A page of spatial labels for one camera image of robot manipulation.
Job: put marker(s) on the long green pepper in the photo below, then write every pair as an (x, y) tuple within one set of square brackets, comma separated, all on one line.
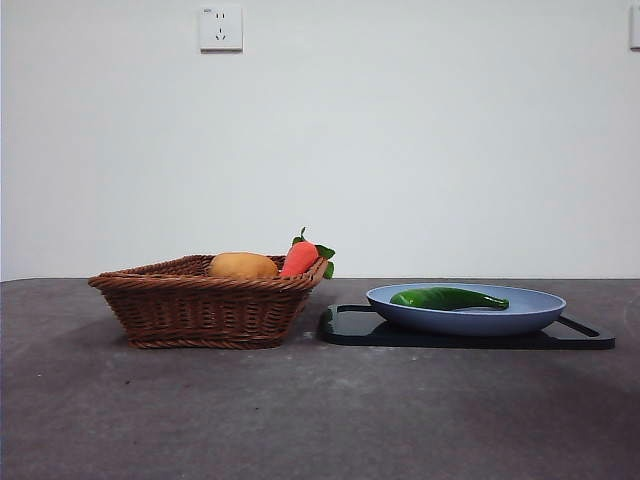
[(440, 298)]

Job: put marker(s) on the light blue round plate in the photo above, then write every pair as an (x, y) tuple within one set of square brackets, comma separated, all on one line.
[(465, 322)]

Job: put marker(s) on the orange carrot with green leaves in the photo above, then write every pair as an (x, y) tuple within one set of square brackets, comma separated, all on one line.
[(300, 257)]

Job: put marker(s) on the yellow potato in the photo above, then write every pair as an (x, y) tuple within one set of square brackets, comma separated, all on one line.
[(242, 265)]

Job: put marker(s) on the dark rectangular tray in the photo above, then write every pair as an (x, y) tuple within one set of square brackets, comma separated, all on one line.
[(350, 330)]

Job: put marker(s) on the brown wicker basket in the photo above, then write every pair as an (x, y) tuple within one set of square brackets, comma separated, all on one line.
[(200, 310)]

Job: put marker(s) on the white wall socket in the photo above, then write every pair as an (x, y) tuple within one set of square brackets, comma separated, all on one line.
[(221, 28)]

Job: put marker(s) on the white wall plate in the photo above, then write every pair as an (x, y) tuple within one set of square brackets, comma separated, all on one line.
[(635, 28)]

